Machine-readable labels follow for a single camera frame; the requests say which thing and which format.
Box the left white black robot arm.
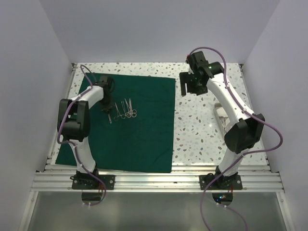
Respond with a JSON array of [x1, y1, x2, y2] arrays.
[[57, 76, 115, 189]]

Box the aluminium rail frame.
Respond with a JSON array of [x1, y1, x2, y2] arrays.
[[31, 63, 289, 231]]

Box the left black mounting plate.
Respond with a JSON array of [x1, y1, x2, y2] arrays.
[[70, 175, 116, 190]]

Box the steel instrument tray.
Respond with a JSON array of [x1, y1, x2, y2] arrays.
[[214, 103, 233, 136]]

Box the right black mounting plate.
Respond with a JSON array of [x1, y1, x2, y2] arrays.
[[199, 173, 243, 190]]

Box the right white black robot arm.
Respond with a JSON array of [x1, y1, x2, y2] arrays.
[[179, 51, 265, 190]]

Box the green surgical cloth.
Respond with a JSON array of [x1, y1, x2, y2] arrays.
[[56, 73, 175, 173]]

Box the black mounting plate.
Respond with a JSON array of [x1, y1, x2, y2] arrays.
[[199, 173, 243, 190], [70, 175, 116, 190]]

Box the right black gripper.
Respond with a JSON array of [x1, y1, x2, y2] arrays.
[[180, 71, 208, 97]]

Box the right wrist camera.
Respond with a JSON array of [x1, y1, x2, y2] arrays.
[[186, 51, 208, 68]]

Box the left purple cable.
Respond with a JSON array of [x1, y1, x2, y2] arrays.
[[57, 64, 108, 206]]

